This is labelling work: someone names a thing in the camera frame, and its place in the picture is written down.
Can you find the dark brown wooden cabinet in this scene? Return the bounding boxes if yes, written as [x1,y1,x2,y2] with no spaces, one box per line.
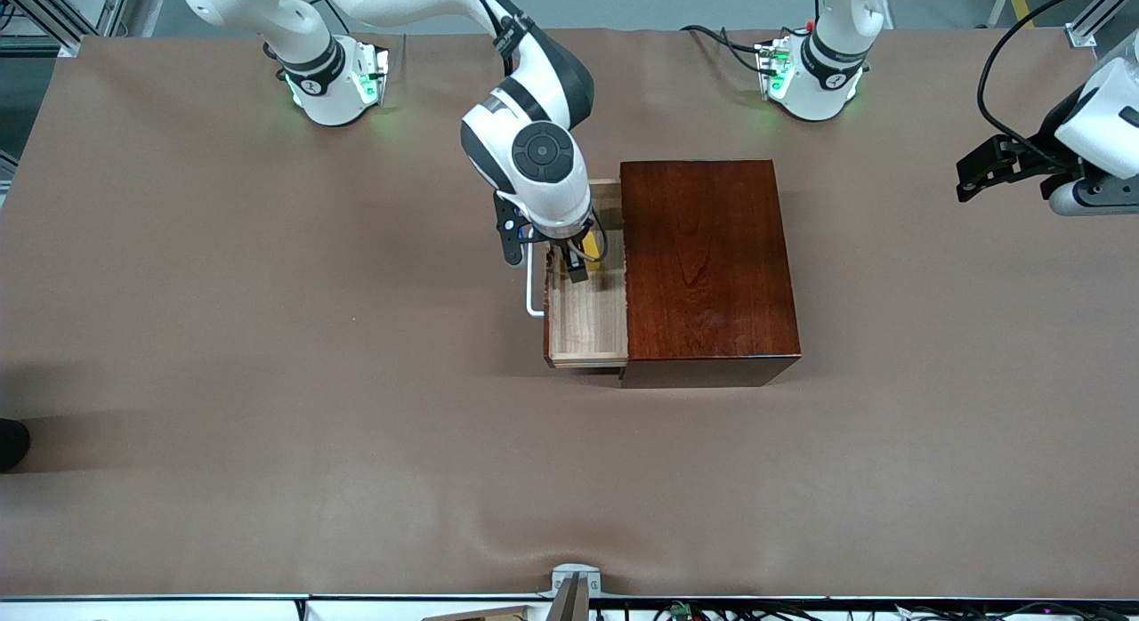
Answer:
[620,158,802,389]

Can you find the aluminium post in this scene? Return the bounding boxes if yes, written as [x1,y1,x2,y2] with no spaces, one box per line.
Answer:
[545,575,590,621]

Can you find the brown wooden board piece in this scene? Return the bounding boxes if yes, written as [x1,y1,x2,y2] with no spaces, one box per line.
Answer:
[421,605,532,621]

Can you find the aluminium frame profiles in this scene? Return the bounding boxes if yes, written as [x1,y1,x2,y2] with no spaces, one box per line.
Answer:
[0,0,134,57]

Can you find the light wooden drawer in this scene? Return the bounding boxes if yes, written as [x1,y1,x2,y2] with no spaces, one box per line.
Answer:
[525,178,631,370]

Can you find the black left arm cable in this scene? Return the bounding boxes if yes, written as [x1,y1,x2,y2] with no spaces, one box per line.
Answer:
[977,0,1115,164]

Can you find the black round object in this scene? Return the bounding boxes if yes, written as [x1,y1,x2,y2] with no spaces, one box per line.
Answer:
[0,418,31,473]

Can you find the brown table cover sheet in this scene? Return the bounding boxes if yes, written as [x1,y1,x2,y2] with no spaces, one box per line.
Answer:
[0,27,1139,600]

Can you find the aluminium corner profile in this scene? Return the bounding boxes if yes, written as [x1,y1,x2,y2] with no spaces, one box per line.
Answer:
[1065,0,1139,49]

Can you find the grey metal bracket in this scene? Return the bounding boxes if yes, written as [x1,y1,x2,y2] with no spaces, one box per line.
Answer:
[538,563,602,601]

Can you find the black table edge rail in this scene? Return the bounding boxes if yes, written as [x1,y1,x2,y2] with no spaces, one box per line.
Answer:
[0,593,1139,604]

